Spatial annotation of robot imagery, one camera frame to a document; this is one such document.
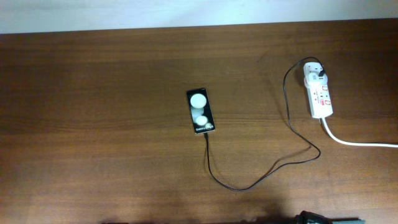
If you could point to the white power strip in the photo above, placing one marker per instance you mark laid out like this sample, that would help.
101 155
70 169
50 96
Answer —
320 102

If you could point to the white charger plug adapter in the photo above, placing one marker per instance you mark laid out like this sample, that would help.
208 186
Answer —
314 75

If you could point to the black Galaxy flip smartphone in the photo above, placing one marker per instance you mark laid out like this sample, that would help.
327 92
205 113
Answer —
200 110

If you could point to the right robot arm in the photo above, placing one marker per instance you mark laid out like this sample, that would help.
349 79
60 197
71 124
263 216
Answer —
306 217

